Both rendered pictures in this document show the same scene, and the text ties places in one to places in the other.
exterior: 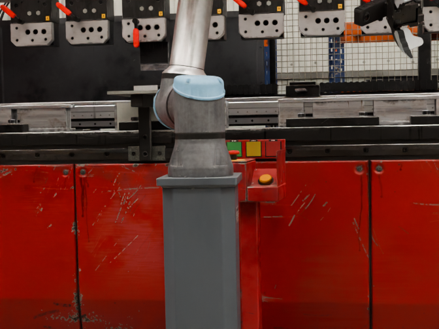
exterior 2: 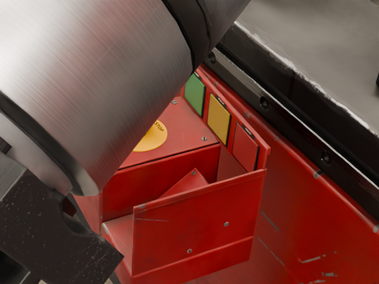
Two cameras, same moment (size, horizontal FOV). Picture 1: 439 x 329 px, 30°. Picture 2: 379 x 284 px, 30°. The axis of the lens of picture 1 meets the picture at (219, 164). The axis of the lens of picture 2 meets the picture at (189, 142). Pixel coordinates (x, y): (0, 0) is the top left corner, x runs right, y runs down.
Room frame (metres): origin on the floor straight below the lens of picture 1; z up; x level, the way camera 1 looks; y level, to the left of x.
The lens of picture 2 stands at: (2.06, -0.57, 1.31)
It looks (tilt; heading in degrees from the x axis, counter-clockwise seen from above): 38 degrees down; 46
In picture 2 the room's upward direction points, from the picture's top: 5 degrees clockwise
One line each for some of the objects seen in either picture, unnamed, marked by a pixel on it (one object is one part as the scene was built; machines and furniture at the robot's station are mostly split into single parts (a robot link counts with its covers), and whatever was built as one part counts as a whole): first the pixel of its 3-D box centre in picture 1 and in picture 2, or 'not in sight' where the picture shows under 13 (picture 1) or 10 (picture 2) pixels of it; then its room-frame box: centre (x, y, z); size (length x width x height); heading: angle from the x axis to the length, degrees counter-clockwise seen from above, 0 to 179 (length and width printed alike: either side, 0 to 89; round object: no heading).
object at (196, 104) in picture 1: (198, 103); not in sight; (1.89, 0.05, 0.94); 0.13 x 0.12 x 0.14; 20
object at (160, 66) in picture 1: (154, 56); not in sight; (2.84, 0.22, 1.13); 0.10 x 0.02 x 0.10; 81
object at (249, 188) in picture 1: (249, 170); (160, 173); (2.49, -0.09, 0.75); 0.20 x 0.16 x 0.18; 77
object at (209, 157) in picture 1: (200, 153); not in sight; (1.89, 0.04, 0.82); 0.15 x 0.15 x 0.10
